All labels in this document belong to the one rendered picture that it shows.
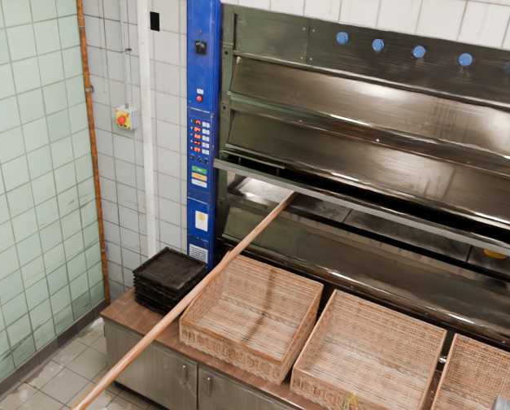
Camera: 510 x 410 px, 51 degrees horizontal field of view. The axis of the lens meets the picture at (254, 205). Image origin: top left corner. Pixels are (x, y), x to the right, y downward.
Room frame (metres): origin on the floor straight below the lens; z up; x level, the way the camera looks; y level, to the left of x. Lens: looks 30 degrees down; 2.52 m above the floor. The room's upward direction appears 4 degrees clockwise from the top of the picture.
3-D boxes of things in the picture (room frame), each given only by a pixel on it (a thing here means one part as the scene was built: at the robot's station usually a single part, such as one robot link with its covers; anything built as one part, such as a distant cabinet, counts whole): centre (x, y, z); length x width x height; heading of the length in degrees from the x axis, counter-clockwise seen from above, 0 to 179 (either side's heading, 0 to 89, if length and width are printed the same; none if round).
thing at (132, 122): (2.68, 0.70, 1.46); 0.10 x 0.07 x 0.10; 64
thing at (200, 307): (2.06, -0.03, 0.72); 0.56 x 0.49 x 0.28; 65
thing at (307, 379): (1.80, -0.57, 0.72); 0.56 x 0.49 x 0.28; 63
